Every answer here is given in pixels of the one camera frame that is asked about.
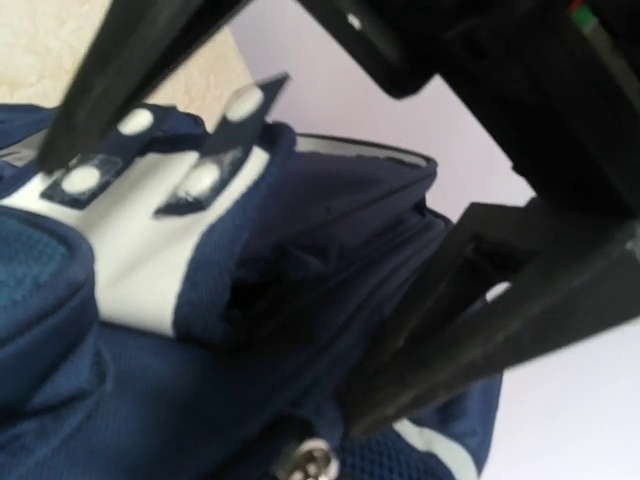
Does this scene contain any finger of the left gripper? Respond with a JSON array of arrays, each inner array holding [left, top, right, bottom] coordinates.
[[37, 0, 247, 173], [344, 202, 639, 438]]

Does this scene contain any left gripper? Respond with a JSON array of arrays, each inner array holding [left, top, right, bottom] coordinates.
[[304, 1, 639, 216]]

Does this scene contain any navy blue backpack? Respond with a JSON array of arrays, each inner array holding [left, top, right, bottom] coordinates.
[[1, 76, 501, 479]]

